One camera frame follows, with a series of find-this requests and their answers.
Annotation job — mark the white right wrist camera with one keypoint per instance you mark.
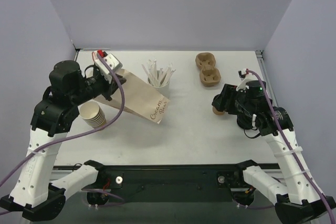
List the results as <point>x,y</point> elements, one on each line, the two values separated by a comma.
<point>244,77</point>

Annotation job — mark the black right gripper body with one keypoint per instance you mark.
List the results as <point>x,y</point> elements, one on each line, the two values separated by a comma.
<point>222,99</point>

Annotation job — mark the white straw holder cup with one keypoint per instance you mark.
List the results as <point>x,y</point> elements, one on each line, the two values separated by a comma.
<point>163,90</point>

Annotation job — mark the stack of paper cups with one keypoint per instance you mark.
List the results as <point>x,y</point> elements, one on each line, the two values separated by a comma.
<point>92,114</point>

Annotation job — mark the wrapped white straws bundle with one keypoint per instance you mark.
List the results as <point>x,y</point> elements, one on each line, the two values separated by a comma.
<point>158,77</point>

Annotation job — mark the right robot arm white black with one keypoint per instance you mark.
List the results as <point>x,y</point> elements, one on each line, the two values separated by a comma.
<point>299,200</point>

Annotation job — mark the beige paper takeout bag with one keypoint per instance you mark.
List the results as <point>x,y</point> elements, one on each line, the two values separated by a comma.
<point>142,99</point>

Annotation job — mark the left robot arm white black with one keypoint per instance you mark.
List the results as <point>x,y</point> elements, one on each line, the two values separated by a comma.
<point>34,195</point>

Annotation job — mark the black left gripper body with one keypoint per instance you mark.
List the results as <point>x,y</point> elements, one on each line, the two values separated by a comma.
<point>109,87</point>

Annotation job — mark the brown pulp cup carrier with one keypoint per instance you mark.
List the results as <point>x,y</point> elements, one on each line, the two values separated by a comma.
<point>209,74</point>

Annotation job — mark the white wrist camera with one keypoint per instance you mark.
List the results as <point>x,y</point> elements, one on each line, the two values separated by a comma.
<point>105,62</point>
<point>244,77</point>

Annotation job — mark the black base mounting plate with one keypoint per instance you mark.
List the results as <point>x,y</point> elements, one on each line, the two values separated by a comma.
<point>176,183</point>

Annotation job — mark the brown paper coffee cup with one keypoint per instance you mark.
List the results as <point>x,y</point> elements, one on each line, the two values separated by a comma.
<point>217,112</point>

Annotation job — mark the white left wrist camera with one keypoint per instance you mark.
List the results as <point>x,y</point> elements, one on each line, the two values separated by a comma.
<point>105,62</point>

